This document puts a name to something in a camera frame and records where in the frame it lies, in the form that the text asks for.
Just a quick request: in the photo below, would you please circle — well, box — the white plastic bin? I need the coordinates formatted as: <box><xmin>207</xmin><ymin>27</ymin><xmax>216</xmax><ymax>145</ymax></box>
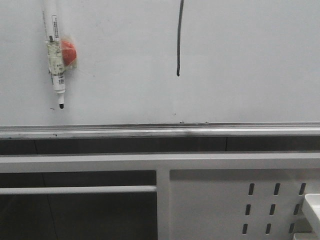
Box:
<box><xmin>292</xmin><ymin>193</ymin><xmax>320</xmax><ymax>240</ymax></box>

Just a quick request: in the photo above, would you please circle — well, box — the white whiteboard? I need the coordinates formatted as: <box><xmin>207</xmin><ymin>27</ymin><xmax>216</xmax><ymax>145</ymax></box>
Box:
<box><xmin>0</xmin><ymin>0</ymin><xmax>320</xmax><ymax>127</ymax></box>

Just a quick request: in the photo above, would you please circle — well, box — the white black whiteboard marker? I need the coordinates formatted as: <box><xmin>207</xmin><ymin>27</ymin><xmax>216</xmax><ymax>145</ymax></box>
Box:
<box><xmin>42</xmin><ymin>0</ymin><xmax>66</xmax><ymax>109</ymax></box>

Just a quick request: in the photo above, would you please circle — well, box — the aluminium whiteboard tray rail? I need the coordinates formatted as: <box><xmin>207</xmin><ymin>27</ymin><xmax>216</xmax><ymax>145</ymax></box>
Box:
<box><xmin>0</xmin><ymin>122</ymin><xmax>320</xmax><ymax>140</ymax></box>

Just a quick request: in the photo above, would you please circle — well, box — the white metal frame with slots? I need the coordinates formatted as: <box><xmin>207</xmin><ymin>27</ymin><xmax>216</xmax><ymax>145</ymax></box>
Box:
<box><xmin>0</xmin><ymin>152</ymin><xmax>320</xmax><ymax>240</ymax></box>

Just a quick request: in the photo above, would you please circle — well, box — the red round magnet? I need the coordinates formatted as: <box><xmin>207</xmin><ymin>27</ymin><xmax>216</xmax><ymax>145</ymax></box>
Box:
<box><xmin>60</xmin><ymin>36</ymin><xmax>78</xmax><ymax>70</ymax></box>

